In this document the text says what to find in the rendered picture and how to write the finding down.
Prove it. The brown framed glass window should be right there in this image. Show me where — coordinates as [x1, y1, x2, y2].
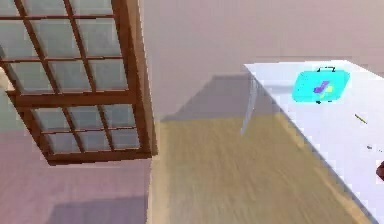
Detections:
[0, 0, 159, 167]

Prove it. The white table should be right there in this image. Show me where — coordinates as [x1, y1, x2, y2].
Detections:
[240, 59, 384, 224]

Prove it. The dark red round object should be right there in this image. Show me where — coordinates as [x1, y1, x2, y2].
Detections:
[375, 160, 384, 183]

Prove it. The turquoise case with black handle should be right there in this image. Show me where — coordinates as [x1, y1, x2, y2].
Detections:
[291, 66, 351, 105]

